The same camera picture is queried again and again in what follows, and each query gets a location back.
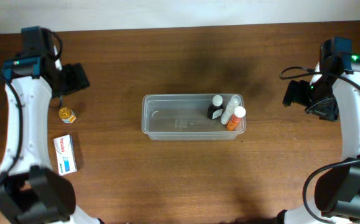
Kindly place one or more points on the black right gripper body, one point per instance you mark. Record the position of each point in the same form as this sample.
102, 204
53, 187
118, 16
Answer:
293, 93

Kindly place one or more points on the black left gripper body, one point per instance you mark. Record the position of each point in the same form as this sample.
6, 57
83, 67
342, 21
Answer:
74, 78

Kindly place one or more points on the gold-lid small balm jar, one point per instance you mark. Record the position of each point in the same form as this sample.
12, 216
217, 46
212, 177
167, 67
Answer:
67, 115

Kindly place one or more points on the white clear-cap spray bottle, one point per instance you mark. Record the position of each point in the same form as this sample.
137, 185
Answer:
229, 109

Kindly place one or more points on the white Panadol medicine box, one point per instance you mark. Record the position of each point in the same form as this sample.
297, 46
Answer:
65, 155

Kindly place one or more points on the orange tablet tube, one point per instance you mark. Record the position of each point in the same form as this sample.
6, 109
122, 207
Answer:
239, 113

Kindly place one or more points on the dark brown syrup bottle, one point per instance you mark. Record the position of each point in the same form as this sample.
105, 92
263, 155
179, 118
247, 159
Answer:
215, 109

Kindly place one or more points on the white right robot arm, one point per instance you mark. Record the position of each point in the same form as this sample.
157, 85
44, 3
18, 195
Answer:
331, 194

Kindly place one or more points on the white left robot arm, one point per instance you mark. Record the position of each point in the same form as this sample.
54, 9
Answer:
30, 191

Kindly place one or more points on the clear plastic container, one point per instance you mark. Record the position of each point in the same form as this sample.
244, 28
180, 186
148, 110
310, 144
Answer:
183, 117

